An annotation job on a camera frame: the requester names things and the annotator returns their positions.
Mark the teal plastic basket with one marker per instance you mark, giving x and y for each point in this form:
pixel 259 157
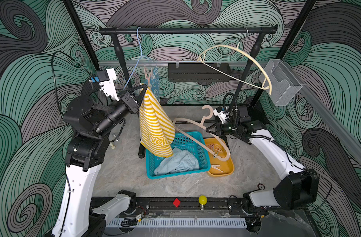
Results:
pixel 184 143

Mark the light blue terry towel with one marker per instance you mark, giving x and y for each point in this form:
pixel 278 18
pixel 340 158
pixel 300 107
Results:
pixel 181 161

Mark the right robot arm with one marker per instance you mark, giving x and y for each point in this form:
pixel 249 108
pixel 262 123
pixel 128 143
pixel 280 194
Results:
pixel 298 186

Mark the orange clothespin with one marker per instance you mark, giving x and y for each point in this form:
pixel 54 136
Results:
pixel 215 148

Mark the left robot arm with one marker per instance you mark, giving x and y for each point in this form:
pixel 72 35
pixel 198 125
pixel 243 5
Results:
pixel 92 124

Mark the black clothes rack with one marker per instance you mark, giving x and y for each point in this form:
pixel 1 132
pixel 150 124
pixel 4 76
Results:
pixel 261 31

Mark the pink clothespin on blue towel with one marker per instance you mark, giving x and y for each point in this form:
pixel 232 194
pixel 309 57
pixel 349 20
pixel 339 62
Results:
pixel 148 76

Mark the yellow ball knob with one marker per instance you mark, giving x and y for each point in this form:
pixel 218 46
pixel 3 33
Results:
pixel 202 201

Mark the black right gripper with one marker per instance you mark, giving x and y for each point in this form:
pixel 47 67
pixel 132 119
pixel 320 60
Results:
pixel 218 131

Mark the round floor marker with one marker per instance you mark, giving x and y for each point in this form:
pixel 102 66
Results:
pixel 260 186

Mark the blue rabbit print towel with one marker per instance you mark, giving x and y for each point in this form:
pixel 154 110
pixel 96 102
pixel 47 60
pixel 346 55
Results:
pixel 155 82

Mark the black wall light panel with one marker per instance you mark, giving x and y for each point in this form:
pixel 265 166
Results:
pixel 198 72

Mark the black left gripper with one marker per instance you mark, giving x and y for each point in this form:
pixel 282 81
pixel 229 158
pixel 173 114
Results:
pixel 132 104

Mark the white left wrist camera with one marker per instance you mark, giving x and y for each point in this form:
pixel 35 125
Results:
pixel 105 79

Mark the white slotted cable duct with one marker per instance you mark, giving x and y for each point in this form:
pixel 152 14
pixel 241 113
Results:
pixel 180 222

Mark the yellow striped towel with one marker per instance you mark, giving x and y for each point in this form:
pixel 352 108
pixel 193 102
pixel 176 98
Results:
pixel 157 131

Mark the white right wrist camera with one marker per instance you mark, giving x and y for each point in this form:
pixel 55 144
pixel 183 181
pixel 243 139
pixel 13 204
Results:
pixel 223 115

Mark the orange plastic tray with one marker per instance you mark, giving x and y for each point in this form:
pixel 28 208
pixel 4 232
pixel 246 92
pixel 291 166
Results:
pixel 227 166

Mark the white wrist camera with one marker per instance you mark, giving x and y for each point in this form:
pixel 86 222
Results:
pixel 105 79
pixel 223 115

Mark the red diamond marker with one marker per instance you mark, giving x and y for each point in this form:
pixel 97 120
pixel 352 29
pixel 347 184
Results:
pixel 176 202

